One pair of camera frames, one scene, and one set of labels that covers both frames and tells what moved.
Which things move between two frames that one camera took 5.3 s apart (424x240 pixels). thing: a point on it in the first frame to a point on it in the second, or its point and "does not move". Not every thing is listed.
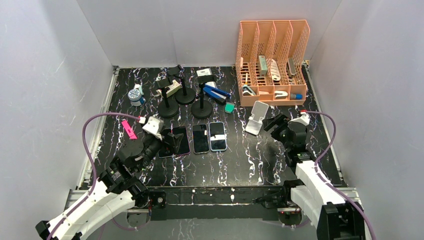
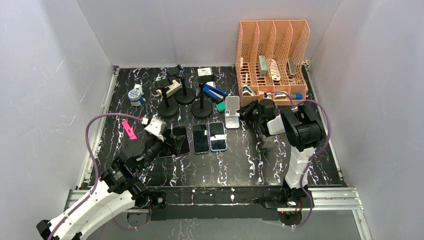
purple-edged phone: x=181 y=141 does not move
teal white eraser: x=229 y=107 to x=221 y=106
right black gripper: x=281 y=118 to x=244 y=110
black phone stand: x=183 y=96 does not move
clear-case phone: x=200 y=138 does not move
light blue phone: x=217 y=136 does not move
